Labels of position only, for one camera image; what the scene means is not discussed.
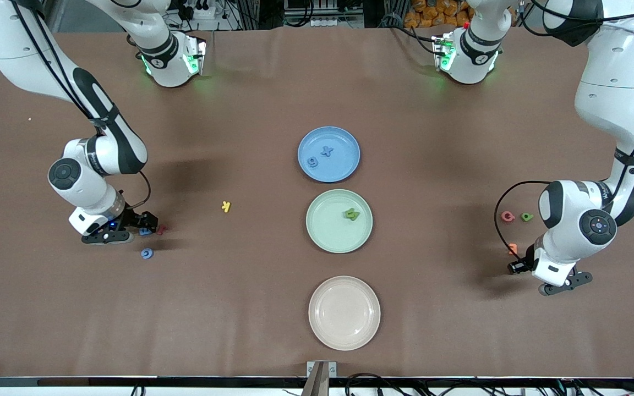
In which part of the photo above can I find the brown table cover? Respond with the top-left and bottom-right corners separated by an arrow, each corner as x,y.
0,26 -> 634,380

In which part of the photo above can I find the base connector box green light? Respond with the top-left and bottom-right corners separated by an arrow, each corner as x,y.
431,32 -> 456,72
184,34 -> 207,76

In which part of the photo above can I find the pink beige plate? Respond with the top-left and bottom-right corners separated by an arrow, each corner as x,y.
308,276 -> 381,351

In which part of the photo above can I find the green plate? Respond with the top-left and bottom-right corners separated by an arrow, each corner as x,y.
305,189 -> 374,254

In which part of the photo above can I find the blue plate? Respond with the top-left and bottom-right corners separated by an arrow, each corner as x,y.
297,126 -> 361,183

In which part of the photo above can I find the power strip with black plugs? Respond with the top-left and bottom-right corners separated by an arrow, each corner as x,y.
179,0 -> 216,21

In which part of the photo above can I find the bag of orange fruits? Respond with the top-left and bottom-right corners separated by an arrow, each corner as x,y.
403,0 -> 473,29

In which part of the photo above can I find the white power strip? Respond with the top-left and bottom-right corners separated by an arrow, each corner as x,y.
310,15 -> 365,29

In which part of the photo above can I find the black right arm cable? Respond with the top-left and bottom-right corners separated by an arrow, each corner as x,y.
12,0 -> 152,214

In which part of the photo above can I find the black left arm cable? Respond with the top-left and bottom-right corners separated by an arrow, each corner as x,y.
494,0 -> 634,262

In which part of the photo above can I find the black looped cable under table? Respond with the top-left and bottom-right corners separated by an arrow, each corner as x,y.
345,373 -> 406,396

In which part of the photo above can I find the metal camera pole bracket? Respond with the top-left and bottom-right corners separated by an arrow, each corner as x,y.
307,360 -> 338,396

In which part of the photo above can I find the black cable at arm base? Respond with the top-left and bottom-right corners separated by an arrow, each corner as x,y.
391,14 -> 440,56

